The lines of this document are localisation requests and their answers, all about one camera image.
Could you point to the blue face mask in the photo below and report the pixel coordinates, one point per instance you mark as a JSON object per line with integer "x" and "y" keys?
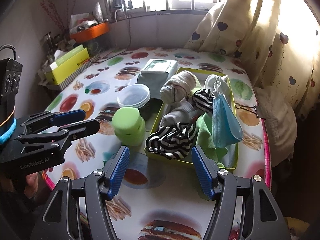
{"x": 226, "y": 129}

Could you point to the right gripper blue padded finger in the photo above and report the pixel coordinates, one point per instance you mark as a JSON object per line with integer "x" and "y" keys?
{"x": 101, "y": 186}
{"x": 219, "y": 186}

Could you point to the white sock in box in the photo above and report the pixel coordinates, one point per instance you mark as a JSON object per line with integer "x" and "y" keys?
{"x": 217, "y": 83}

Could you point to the orange tray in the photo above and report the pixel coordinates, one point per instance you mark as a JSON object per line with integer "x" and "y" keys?
{"x": 90, "y": 33}

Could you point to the green round container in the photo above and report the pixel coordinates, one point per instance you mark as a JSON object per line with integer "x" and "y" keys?
{"x": 129, "y": 126}

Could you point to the black binder clip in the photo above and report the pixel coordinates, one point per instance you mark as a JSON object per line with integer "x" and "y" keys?
{"x": 255, "y": 109}

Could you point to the yellow-green shallow box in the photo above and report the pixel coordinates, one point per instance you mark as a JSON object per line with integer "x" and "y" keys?
{"x": 230, "y": 159}

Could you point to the green cloth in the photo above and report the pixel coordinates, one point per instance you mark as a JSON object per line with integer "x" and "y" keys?
{"x": 205, "y": 139}

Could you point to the heart pattern curtain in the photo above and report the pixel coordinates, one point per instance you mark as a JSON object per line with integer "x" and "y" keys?
{"x": 275, "y": 41}

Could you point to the grey sock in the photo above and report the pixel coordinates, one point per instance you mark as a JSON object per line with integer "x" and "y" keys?
{"x": 177, "y": 112}

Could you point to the rolled beige striped socks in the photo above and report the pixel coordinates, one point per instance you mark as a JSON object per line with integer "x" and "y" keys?
{"x": 178, "y": 87}

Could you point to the clear plastic round container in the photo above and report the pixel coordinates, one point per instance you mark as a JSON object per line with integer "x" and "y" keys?
{"x": 137, "y": 96}

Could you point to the teal tissue pack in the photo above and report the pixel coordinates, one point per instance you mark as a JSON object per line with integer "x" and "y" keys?
{"x": 155, "y": 74}

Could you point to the black white striped sock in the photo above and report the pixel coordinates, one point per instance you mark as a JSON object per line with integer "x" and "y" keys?
{"x": 173, "y": 142}

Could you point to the person's left hand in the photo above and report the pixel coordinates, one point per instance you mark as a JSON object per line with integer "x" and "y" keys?
{"x": 30, "y": 182}

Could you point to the light green flat box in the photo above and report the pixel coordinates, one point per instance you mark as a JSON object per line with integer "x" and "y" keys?
{"x": 62, "y": 56}

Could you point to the yellow cardboard box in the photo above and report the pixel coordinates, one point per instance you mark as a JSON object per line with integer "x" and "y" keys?
{"x": 57, "y": 75}

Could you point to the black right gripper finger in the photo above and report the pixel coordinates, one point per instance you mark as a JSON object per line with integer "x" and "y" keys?
{"x": 49, "y": 119}
{"x": 75, "y": 131}

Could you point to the black camera box with cable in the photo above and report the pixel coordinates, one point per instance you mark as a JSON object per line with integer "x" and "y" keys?
{"x": 11, "y": 71}

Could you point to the beige cushion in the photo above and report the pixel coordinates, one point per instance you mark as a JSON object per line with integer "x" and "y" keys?
{"x": 280, "y": 122}

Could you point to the striped flat box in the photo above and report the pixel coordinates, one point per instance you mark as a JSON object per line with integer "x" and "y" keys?
{"x": 82, "y": 68}

